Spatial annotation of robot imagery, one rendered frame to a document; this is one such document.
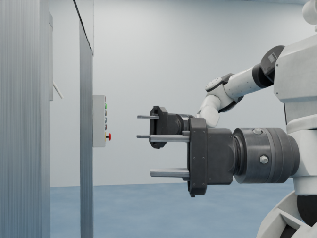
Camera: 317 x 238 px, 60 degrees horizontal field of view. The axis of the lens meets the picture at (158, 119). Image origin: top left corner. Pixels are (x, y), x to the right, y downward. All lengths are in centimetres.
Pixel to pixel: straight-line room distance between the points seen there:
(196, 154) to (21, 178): 25
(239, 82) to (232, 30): 373
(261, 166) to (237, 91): 69
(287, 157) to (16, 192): 39
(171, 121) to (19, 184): 50
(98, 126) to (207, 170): 101
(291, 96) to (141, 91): 360
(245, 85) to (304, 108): 35
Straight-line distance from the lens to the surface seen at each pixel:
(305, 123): 48
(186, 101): 435
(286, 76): 80
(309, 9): 86
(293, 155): 45
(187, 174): 43
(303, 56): 76
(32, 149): 43
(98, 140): 139
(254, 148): 42
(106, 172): 433
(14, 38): 44
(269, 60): 98
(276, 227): 84
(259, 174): 44
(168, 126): 81
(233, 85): 109
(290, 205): 88
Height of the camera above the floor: 108
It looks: 1 degrees down
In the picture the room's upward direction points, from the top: straight up
